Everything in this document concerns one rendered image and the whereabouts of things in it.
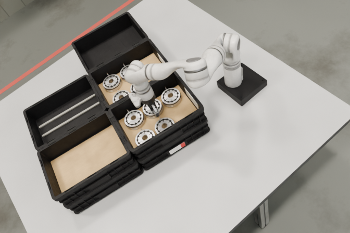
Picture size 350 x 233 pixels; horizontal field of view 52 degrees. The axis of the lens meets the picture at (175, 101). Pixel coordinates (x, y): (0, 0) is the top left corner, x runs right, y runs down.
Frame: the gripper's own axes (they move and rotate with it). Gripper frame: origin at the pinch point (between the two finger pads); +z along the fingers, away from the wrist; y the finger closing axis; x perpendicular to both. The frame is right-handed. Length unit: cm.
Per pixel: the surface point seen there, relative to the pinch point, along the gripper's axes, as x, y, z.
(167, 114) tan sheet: -4.8, -3.4, 3.7
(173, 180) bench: 10.1, -30.0, 16.9
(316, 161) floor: -77, -40, 87
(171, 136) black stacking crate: -0.2, -18.0, 0.3
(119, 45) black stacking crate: -4, 59, 3
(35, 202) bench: 77, 1, 17
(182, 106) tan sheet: -13.2, -4.0, 3.7
